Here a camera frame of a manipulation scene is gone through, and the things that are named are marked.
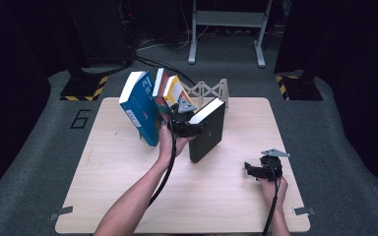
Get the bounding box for white metal stand frame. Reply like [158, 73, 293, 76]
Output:
[187, 0, 274, 69]

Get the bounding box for person's right hand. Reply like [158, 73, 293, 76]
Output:
[257, 176, 289, 211]

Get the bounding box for left hand-held gripper black cable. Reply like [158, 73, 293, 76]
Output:
[147, 120, 179, 208]

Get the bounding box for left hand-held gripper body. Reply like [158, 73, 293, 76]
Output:
[168, 97, 201, 138]

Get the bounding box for black cabinet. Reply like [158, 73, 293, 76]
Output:
[66, 0, 136, 67]

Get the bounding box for black hardcover book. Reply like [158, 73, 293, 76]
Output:
[187, 96, 227, 164]

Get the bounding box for black yellow striped stand base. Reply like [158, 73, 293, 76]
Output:
[275, 72, 324, 101]
[59, 67, 108, 102]

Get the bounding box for grey expandable metal book rack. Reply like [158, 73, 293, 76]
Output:
[181, 78, 230, 110]

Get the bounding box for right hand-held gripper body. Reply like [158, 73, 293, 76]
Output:
[258, 147, 291, 183]

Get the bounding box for thick blue book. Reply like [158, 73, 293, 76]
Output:
[118, 70, 165, 148]

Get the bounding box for hand-held gripper black cable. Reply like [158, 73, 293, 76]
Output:
[261, 165, 283, 236]
[147, 120, 179, 208]

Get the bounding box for grey tape piece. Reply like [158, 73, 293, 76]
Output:
[292, 206, 316, 217]
[48, 206, 74, 222]

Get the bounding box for red and blue illustrated book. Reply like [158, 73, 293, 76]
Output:
[152, 67, 175, 126]

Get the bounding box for yellow book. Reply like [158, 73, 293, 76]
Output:
[162, 75, 195, 113]

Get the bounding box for person's left hand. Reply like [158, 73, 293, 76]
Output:
[157, 123, 195, 165]

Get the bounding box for right hand-held gripper black cable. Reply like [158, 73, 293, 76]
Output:
[261, 165, 283, 236]

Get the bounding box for black floor cables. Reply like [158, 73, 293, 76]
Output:
[134, 55, 200, 92]

